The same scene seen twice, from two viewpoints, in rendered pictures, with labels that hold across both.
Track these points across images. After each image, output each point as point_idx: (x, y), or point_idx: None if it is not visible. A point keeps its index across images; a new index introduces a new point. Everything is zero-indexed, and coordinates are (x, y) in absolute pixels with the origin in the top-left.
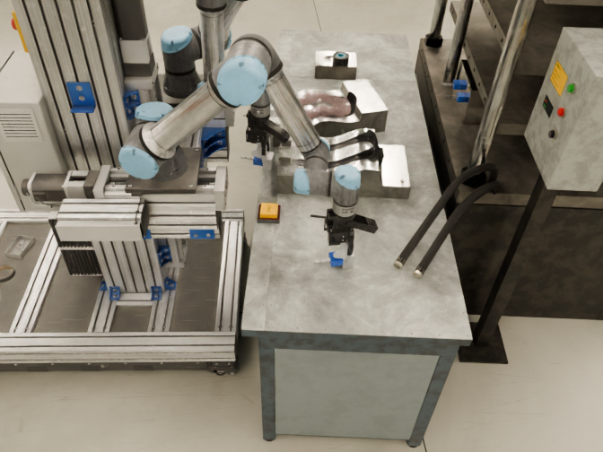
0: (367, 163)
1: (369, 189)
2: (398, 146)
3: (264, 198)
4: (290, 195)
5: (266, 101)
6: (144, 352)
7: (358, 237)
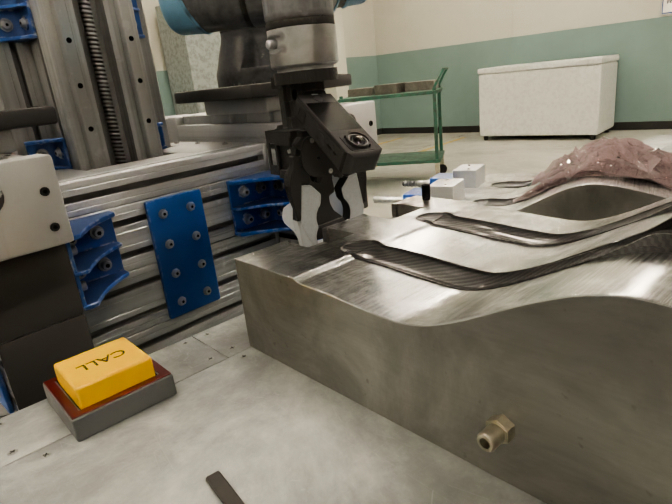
0: (661, 271)
1: (654, 494)
2: None
3: (197, 345)
4: (272, 368)
5: (293, 0)
6: None
7: None
